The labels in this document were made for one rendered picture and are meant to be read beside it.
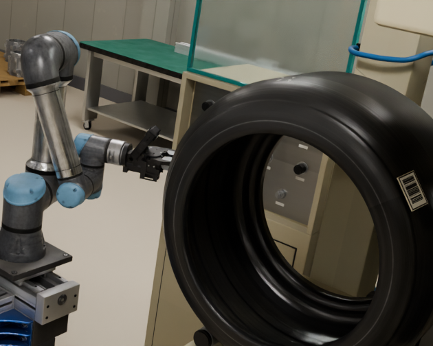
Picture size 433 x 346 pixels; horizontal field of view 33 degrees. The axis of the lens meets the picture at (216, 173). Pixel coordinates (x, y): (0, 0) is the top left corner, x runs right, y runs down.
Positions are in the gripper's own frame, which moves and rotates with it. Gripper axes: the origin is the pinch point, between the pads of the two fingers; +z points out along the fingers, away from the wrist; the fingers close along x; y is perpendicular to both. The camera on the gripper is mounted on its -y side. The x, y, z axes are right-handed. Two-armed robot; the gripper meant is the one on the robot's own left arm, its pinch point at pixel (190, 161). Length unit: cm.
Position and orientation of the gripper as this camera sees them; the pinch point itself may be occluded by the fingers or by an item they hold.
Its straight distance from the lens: 214.6
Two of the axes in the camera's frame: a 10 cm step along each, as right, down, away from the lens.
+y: -1.3, 8.9, 4.4
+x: -2.2, 4.1, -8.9
